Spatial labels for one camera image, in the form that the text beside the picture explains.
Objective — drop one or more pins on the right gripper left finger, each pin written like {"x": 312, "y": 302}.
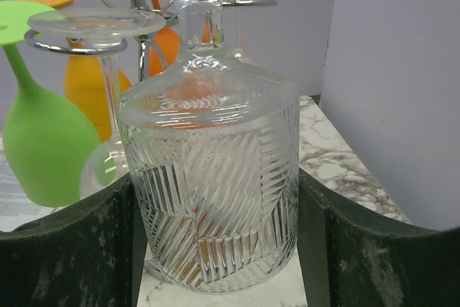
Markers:
{"x": 90, "y": 253}

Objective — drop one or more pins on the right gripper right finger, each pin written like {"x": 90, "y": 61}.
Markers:
{"x": 352, "y": 256}

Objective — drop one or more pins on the green plastic wine glass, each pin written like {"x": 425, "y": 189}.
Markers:
{"x": 47, "y": 139}

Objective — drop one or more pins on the yellow plastic wine glass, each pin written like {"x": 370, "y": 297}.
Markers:
{"x": 84, "y": 85}

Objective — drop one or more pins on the chrome wine glass rack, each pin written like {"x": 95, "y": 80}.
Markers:
{"x": 203, "y": 53}

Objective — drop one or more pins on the orange plastic wine glass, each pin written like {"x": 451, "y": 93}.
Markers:
{"x": 165, "y": 47}

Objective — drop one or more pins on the printed paper sheet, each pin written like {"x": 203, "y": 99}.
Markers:
{"x": 16, "y": 208}

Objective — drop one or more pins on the clear wine glass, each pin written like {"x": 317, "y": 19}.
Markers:
{"x": 107, "y": 162}

